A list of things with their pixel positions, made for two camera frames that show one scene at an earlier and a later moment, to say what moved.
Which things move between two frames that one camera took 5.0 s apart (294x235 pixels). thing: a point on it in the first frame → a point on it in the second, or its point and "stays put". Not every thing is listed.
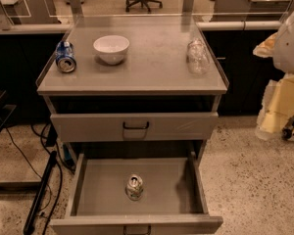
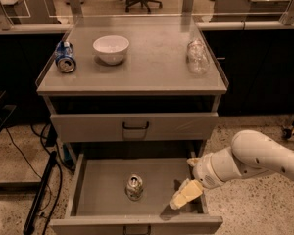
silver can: [134, 187] stays put
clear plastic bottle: [198, 57] stays put
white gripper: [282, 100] → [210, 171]
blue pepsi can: [65, 57] stays put
